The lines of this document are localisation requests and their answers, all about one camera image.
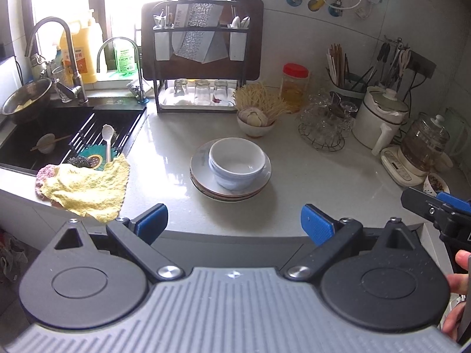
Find white plate with leaf pattern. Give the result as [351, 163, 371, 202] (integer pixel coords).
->
[190, 139, 272, 195]

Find hanging kitchen utensils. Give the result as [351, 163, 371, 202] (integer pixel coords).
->
[366, 36, 412, 92]

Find black metal kitchen rack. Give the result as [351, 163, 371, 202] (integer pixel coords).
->
[150, 0, 250, 113]

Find person's right hand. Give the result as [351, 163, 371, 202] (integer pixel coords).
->
[440, 249, 471, 341]

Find small speckled dish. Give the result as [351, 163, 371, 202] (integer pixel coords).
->
[422, 173, 450, 197]

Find yellow dish cloth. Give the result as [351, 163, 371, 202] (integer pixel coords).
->
[35, 155, 130, 223]

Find glass kettle on base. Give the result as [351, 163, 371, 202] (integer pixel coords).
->
[380, 114, 450, 187]

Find lower stacked plate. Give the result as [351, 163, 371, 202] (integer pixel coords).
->
[190, 175, 264, 202]

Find steel wool scrubber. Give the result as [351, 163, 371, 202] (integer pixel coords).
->
[66, 155, 92, 168]

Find teal silicone mat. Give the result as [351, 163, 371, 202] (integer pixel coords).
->
[78, 145, 107, 171]

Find white ceramic spoon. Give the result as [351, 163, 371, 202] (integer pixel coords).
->
[101, 124, 114, 163]

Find black sink drying rack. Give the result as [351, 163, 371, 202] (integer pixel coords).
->
[62, 108, 148, 163]

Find cluster of clear glass cups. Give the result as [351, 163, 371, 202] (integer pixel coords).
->
[298, 89, 359, 151]

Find white electric cooker pot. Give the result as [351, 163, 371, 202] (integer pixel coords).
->
[352, 87, 409, 155]

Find white bowl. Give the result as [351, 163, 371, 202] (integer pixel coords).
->
[208, 137, 266, 178]

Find bowl with chopsticks in sink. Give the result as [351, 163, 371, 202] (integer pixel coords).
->
[30, 133, 71, 155]

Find white drip tray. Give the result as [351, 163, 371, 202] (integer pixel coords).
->
[159, 86, 236, 111]

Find small chrome faucet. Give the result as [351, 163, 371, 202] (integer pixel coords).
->
[97, 36, 148, 104]

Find small bowl with garlic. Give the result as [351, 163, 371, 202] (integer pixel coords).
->
[237, 108, 275, 139]

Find clear glass left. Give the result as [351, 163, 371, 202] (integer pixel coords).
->
[173, 78, 188, 96]

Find clear glass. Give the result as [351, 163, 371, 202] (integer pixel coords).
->
[173, 78, 188, 96]
[195, 79, 211, 104]

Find clear glass middle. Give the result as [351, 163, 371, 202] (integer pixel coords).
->
[195, 79, 211, 104]

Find tall chrome faucet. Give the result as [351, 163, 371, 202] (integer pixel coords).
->
[25, 15, 89, 105]

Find chopstick holder with chopsticks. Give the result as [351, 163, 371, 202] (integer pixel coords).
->
[326, 44, 367, 99]

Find clear glass red print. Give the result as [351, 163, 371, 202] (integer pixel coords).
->
[212, 80, 228, 104]

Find bundle of dry noodles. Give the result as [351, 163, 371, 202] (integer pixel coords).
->
[233, 83, 288, 123]

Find jar with red lid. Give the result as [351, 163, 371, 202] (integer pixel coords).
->
[279, 63, 310, 113]

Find steel mixing bowl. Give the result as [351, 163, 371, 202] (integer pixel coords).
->
[1, 78, 53, 124]

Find green detergent bottle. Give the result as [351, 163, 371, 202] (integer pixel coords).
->
[113, 39, 137, 76]

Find orange detergent bottle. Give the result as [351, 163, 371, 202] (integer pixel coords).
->
[59, 21, 97, 84]

